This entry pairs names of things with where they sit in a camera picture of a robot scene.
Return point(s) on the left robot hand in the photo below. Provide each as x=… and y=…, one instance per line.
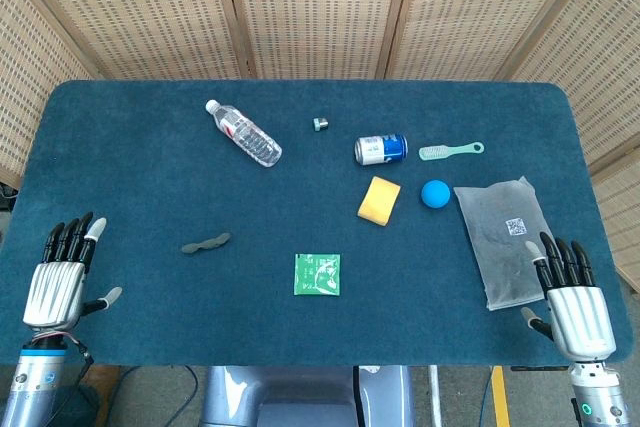
x=54, y=288

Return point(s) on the mint green brush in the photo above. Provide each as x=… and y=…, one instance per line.
x=445, y=151

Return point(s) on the green tea sachet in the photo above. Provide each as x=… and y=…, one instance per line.
x=317, y=274

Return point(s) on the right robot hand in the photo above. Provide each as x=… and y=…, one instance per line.
x=580, y=307

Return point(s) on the grey plastic bag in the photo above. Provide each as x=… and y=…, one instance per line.
x=502, y=242

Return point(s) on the blue and white drink can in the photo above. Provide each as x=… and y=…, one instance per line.
x=381, y=149

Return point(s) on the blue felt table mat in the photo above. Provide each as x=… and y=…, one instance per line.
x=300, y=227

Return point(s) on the blue ball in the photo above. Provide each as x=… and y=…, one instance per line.
x=435, y=194

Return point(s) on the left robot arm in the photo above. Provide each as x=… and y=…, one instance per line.
x=32, y=382

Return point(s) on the woven bamboo folding screen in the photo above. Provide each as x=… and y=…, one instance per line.
x=320, y=12

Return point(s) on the clear plastic water bottle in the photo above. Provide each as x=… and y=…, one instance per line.
x=245, y=134

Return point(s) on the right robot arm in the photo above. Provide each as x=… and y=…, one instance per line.
x=597, y=392

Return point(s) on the grey robot torso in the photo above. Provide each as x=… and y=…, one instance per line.
x=305, y=397

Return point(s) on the yellow sponge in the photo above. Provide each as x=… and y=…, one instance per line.
x=379, y=200

